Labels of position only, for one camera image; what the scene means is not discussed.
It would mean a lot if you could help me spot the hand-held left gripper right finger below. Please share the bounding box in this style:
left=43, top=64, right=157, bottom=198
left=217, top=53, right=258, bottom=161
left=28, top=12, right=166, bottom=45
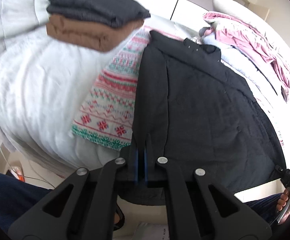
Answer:
left=143, top=148, right=272, bottom=240

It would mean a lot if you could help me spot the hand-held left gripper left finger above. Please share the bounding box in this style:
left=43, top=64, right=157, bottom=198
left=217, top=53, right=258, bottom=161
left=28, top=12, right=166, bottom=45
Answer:
left=8, top=147, right=139, bottom=240

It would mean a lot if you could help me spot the black jacket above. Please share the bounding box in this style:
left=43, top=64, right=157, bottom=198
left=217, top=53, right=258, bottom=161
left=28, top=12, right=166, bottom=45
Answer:
left=117, top=30, right=287, bottom=206

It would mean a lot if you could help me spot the person's right hand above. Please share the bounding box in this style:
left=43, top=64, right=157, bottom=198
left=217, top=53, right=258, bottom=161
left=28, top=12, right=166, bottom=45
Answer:
left=276, top=187, right=290, bottom=224

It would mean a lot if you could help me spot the person's right leg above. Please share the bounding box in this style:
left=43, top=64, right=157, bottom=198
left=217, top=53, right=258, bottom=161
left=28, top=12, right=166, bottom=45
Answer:
left=243, top=194, right=286, bottom=222

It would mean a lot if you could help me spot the person's leg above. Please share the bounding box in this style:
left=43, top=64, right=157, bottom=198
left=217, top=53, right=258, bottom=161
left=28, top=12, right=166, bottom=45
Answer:
left=243, top=194, right=286, bottom=222
left=0, top=171, right=59, bottom=232

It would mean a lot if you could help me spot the black shoe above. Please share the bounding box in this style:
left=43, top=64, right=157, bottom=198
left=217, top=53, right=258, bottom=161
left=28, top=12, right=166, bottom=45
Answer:
left=113, top=204, right=125, bottom=232

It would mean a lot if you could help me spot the white printed bag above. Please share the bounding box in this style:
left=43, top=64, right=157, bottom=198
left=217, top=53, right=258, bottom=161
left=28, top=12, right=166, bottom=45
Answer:
left=132, top=220, right=171, bottom=240

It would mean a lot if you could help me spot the patterned knit sweater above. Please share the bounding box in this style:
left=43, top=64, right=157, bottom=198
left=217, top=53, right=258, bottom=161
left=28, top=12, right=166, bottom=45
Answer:
left=71, top=25, right=185, bottom=151

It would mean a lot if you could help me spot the light grey garment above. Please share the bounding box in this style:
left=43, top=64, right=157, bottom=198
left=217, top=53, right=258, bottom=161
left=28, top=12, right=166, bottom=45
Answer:
left=200, top=27, right=279, bottom=96

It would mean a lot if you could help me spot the orange box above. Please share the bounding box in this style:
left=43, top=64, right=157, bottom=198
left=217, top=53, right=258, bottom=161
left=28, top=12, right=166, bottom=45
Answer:
left=7, top=165, right=25, bottom=182

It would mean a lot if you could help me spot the white duvet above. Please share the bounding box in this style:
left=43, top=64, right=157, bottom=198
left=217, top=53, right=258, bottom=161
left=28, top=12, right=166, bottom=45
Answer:
left=0, top=0, right=150, bottom=178

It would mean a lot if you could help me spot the person's left leg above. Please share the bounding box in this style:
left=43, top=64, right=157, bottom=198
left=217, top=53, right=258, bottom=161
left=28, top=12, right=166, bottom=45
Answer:
left=0, top=171, right=59, bottom=232

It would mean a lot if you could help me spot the pink garment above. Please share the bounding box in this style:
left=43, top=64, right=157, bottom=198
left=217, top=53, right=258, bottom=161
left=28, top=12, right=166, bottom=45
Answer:
left=202, top=11, right=290, bottom=103

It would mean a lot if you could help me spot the folded brown sweater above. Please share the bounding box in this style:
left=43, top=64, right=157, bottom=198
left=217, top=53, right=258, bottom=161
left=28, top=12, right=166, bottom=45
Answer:
left=46, top=14, right=145, bottom=53

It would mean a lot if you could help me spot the folded dark grey sweater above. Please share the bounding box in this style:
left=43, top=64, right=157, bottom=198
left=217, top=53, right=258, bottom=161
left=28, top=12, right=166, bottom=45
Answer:
left=46, top=0, right=151, bottom=28

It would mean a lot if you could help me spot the cream headboard cushion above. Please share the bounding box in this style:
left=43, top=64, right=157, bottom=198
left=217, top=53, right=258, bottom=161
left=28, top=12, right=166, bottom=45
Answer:
left=212, top=0, right=270, bottom=32

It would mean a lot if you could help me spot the white cable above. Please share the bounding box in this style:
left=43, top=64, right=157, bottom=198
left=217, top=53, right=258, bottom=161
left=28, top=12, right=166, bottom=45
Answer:
left=0, top=119, right=54, bottom=183

